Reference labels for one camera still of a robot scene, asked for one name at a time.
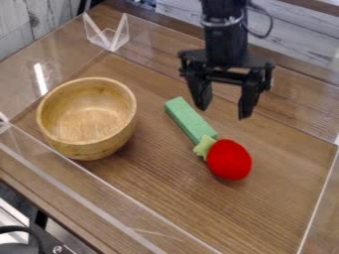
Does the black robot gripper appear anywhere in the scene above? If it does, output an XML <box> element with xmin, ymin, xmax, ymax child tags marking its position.
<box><xmin>177</xmin><ymin>23</ymin><xmax>274</xmax><ymax>120</ymax></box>

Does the red plush strawberry toy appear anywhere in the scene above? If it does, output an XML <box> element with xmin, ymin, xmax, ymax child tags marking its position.
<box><xmin>193</xmin><ymin>135</ymin><xmax>253</xmax><ymax>181</ymax></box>

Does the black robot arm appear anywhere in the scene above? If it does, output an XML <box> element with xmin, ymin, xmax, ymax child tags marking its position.
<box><xmin>177</xmin><ymin>0</ymin><xmax>274</xmax><ymax>120</ymax></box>

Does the green rectangular block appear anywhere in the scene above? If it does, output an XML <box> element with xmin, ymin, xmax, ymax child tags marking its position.
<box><xmin>164</xmin><ymin>96</ymin><xmax>217</xmax><ymax>144</ymax></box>

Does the wooden bowl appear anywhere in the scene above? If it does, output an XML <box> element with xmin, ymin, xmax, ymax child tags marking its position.
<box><xmin>36</xmin><ymin>76</ymin><xmax>136</xmax><ymax>161</ymax></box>

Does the black table leg clamp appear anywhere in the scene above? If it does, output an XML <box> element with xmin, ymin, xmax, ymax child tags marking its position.
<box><xmin>29</xmin><ymin>210</ymin><xmax>76</xmax><ymax>254</ymax></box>

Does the clear acrylic tray wall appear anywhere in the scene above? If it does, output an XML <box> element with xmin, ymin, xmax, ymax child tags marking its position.
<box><xmin>0</xmin><ymin>8</ymin><xmax>339</xmax><ymax>254</ymax></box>

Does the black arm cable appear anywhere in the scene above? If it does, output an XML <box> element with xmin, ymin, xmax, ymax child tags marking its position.
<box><xmin>242</xmin><ymin>1</ymin><xmax>274</xmax><ymax>40</ymax></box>

